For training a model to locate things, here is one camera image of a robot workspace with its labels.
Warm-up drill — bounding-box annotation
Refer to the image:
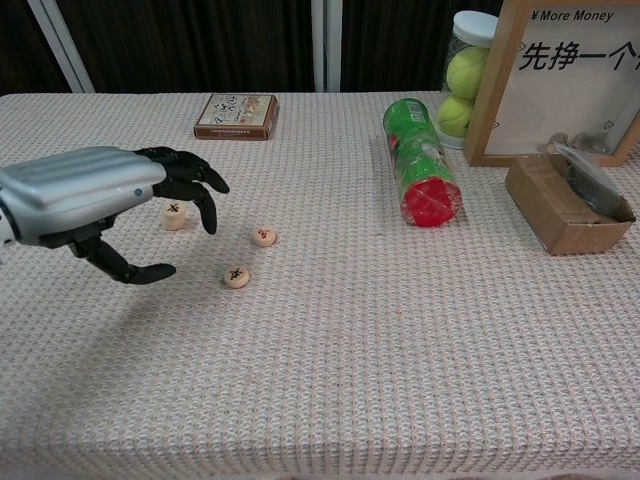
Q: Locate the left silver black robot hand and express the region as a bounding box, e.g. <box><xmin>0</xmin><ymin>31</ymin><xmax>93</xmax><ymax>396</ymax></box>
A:
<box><xmin>0</xmin><ymin>146</ymin><xmax>231</xmax><ymax>286</ymax></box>

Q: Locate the black curtain panel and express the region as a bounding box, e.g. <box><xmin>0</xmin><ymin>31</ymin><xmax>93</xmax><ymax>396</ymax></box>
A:
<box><xmin>339</xmin><ymin>0</ymin><xmax>506</xmax><ymax>93</ymax></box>
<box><xmin>54</xmin><ymin>0</ymin><xmax>315</xmax><ymax>95</ymax></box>
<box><xmin>0</xmin><ymin>0</ymin><xmax>71</xmax><ymax>96</ymax></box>

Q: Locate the brown flat printed box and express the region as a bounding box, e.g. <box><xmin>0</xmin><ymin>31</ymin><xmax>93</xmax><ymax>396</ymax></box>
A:
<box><xmin>193</xmin><ymin>93</ymin><xmax>280</xmax><ymax>142</ymax></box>

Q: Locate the beige woven tablecloth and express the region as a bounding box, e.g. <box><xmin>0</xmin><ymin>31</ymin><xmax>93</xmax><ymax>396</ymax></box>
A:
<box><xmin>0</xmin><ymin>91</ymin><xmax>640</xmax><ymax>480</ymax></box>

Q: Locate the green chips can red lid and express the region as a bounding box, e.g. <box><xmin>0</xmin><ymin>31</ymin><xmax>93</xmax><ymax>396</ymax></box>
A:
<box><xmin>382</xmin><ymin>97</ymin><xmax>463</xmax><ymax>229</ymax></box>

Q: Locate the yellow-green tennis ball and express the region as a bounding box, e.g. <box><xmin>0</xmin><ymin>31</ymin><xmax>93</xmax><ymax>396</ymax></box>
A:
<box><xmin>437</xmin><ymin>95</ymin><xmax>476</xmax><ymax>137</ymax></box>
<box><xmin>446</xmin><ymin>46</ymin><xmax>491</xmax><ymax>100</ymax></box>

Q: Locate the clear tube white lid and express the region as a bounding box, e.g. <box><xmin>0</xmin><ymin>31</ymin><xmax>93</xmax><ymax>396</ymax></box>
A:
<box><xmin>437</xmin><ymin>10</ymin><xmax>501</xmax><ymax>150</ymax></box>

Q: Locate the open brown cardboard box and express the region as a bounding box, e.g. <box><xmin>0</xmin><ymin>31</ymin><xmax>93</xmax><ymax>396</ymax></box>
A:
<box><xmin>504</xmin><ymin>152</ymin><xmax>637</xmax><ymax>257</ymax></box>

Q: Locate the dark item in plastic bag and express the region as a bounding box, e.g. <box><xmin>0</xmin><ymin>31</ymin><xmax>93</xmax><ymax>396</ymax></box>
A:
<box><xmin>549</xmin><ymin>142</ymin><xmax>625</xmax><ymax>219</ymax></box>

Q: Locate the white aluminium frame post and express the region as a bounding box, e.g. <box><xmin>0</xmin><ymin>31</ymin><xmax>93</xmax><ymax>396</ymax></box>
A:
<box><xmin>309</xmin><ymin>0</ymin><xmax>343</xmax><ymax>93</ymax></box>
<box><xmin>27</xmin><ymin>0</ymin><xmax>96</xmax><ymax>94</ymax></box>

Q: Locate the wooden frame money box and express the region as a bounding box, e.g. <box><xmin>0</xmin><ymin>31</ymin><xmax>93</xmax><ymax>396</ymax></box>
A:
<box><xmin>462</xmin><ymin>0</ymin><xmax>640</xmax><ymax>168</ymax></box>

